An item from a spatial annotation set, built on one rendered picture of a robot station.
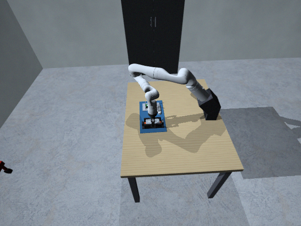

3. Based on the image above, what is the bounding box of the blue flat plate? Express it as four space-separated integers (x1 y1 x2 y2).
140 100 167 133

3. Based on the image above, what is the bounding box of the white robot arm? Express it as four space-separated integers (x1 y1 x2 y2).
128 64 210 115

